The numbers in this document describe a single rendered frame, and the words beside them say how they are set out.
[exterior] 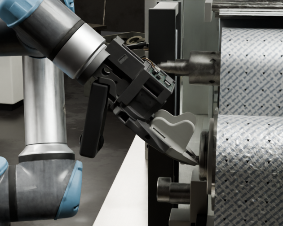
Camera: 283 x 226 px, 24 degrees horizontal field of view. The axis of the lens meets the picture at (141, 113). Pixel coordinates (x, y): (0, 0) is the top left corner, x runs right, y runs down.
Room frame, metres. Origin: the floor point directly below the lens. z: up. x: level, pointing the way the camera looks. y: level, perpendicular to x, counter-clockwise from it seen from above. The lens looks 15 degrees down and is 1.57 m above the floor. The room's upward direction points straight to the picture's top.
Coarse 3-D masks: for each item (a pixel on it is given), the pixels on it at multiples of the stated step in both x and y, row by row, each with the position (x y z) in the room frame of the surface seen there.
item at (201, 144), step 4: (204, 132) 0.93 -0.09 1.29; (208, 132) 0.93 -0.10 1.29; (200, 136) 0.92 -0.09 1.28; (204, 136) 0.92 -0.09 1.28; (200, 140) 0.91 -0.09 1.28; (204, 140) 0.91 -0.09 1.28; (200, 144) 0.91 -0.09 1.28; (204, 144) 0.91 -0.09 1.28; (200, 148) 0.90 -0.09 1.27; (204, 148) 0.90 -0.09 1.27; (200, 152) 0.90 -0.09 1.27; (204, 152) 0.90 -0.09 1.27; (200, 156) 0.90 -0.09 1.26; (204, 156) 0.90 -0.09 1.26; (200, 160) 0.90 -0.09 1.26; (204, 160) 0.90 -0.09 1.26; (200, 164) 0.90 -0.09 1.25; (204, 164) 0.90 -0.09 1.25; (200, 168) 0.90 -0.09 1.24; (204, 168) 0.90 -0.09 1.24; (200, 172) 0.90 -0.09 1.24; (204, 172) 0.90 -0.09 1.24; (200, 176) 0.90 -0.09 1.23; (204, 176) 0.91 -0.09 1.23; (200, 180) 0.92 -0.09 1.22
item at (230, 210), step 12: (216, 204) 0.87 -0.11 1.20; (228, 204) 0.87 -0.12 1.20; (240, 204) 0.86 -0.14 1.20; (252, 204) 0.86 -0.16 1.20; (264, 204) 0.86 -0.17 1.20; (276, 204) 0.86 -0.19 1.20; (216, 216) 0.87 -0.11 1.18; (228, 216) 0.87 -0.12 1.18; (240, 216) 0.86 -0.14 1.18; (252, 216) 0.86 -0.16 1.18; (264, 216) 0.86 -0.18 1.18; (276, 216) 0.86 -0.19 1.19
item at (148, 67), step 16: (112, 48) 0.91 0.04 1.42; (128, 48) 0.93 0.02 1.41; (96, 64) 0.90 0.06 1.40; (112, 64) 0.92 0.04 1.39; (128, 64) 0.91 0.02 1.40; (144, 64) 0.91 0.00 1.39; (80, 80) 0.91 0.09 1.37; (112, 80) 0.92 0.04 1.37; (128, 80) 0.91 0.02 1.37; (144, 80) 0.89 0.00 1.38; (160, 80) 0.91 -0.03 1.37; (112, 96) 0.92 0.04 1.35; (128, 96) 0.89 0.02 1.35; (144, 96) 0.90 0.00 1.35; (160, 96) 0.89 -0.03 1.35; (112, 112) 0.90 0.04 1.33; (128, 112) 0.89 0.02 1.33; (144, 112) 0.90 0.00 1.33
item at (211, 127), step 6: (210, 120) 0.93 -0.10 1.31; (210, 126) 0.91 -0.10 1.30; (210, 132) 0.90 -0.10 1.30; (210, 138) 0.89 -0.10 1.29; (210, 144) 0.89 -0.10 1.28; (210, 150) 0.88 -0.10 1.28; (210, 156) 0.88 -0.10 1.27; (210, 162) 0.88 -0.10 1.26; (210, 168) 0.88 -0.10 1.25; (210, 174) 0.88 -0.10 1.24; (210, 180) 0.88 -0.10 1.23; (210, 186) 0.88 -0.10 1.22; (210, 192) 0.90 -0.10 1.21
